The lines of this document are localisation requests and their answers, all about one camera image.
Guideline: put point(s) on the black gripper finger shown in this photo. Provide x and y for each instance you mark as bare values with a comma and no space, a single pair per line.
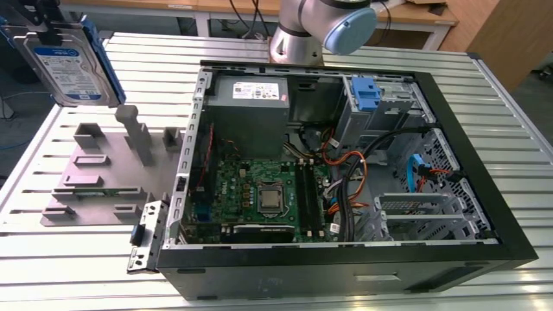
50,32

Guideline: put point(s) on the hard disk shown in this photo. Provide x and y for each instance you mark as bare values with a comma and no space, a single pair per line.
64,71

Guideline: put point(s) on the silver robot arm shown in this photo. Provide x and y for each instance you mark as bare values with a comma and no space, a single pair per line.
297,42

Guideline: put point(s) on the green RAM stick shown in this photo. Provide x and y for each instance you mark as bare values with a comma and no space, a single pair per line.
95,194

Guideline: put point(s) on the grey power supply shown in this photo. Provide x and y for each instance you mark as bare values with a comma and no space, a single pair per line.
245,129

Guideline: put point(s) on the grey parts rack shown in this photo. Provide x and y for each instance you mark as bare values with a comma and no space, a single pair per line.
112,207

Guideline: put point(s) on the green motherboard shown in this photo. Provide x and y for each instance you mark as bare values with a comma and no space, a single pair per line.
235,194

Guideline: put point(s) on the CPU socket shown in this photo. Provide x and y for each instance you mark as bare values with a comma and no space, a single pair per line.
271,184

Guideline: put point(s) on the silver CPU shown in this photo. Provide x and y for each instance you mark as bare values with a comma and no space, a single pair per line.
271,198

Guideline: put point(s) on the blue drive latch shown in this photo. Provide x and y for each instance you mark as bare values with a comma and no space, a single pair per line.
365,94

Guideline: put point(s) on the black graphics card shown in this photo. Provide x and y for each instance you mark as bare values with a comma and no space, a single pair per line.
259,234

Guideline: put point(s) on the grey metal drive cage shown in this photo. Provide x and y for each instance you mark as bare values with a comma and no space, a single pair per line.
388,123

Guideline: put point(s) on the black PC case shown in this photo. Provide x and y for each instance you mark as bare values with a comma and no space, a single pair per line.
303,272

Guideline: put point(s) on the wooden cabinet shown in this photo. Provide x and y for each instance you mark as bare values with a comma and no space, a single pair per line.
509,39

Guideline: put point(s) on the wooden desk white frame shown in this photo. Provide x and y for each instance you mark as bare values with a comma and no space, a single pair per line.
130,3
415,17

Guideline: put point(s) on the metal slot retainer bracket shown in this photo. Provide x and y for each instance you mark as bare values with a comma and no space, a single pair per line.
151,223

